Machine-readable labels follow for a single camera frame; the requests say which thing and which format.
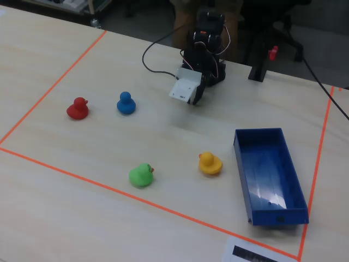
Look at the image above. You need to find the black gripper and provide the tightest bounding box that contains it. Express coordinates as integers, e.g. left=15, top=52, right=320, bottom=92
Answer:
left=183, top=43, right=219, bottom=106

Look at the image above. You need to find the green rubber duck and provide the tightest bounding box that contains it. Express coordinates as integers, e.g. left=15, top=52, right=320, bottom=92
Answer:
left=128, top=163, right=155, bottom=188

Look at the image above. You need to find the blue rubber duck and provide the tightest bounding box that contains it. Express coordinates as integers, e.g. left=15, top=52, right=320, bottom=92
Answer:
left=116, top=91, right=136, bottom=115

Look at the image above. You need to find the yellow rubber duck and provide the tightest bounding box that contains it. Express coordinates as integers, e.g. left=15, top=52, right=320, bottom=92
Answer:
left=198, top=151, right=224, bottom=176

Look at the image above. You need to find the blue plastic box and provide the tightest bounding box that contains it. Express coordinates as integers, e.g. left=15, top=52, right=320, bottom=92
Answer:
left=233, top=127, right=310, bottom=227

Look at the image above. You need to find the red rubber duck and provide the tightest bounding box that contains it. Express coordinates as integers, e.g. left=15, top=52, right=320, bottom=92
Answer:
left=66, top=97, right=89, bottom=121

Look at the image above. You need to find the black table clamp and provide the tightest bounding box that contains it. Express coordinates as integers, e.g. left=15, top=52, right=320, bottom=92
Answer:
left=248, top=27, right=270, bottom=82

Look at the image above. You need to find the red clamp knob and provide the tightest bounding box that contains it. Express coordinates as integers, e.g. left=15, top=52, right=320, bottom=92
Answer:
left=268, top=45, right=280, bottom=61

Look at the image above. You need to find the black office chair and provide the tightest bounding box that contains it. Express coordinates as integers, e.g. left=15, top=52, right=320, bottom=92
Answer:
left=239, top=0, right=305, bottom=64

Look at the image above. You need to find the orange tape line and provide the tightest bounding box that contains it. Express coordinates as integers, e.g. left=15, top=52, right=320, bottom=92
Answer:
left=0, top=147, right=300, bottom=260
left=297, top=86, right=335, bottom=260
left=0, top=30, right=107, bottom=145

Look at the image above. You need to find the white paper with barcode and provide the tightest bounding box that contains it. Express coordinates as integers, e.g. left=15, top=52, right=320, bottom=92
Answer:
left=221, top=236, right=298, bottom=262

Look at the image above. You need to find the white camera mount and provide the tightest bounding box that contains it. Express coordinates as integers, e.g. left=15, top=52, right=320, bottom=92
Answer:
left=169, top=67, right=203, bottom=104

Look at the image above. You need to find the black camera cable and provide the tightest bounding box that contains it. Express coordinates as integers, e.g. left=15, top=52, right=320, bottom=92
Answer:
left=141, top=25, right=183, bottom=80

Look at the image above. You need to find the thin black power cable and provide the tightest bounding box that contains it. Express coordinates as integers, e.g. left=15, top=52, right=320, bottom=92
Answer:
left=300, top=53, right=349, bottom=121

